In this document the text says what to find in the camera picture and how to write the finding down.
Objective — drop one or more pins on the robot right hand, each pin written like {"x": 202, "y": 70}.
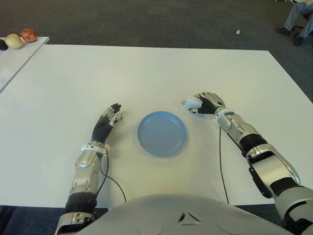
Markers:
{"x": 212, "y": 104}

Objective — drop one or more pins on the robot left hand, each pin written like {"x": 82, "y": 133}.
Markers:
{"x": 101, "y": 129}

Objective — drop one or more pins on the white charger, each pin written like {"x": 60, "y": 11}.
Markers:
{"x": 193, "y": 103}

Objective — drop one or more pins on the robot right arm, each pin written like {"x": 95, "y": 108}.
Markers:
{"x": 269, "y": 159}

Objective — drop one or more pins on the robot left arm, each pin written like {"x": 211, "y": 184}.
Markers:
{"x": 84, "y": 166}

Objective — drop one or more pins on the blue plate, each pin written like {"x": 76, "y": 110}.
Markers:
{"x": 162, "y": 134}

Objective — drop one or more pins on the white side table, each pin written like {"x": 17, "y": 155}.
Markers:
{"x": 20, "y": 55}

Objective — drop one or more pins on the silver robot torso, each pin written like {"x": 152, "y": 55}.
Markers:
{"x": 171, "y": 215}

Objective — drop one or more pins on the seated person in jeans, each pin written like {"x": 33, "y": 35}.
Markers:
{"x": 292, "y": 17}

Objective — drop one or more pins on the brown bread roll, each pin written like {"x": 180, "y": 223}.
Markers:
{"x": 28, "y": 35}

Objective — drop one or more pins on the pale bread roll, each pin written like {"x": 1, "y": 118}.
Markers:
{"x": 14, "y": 41}

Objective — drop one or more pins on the dark purple fruit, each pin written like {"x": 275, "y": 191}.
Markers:
{"x": 2, "y": 45}

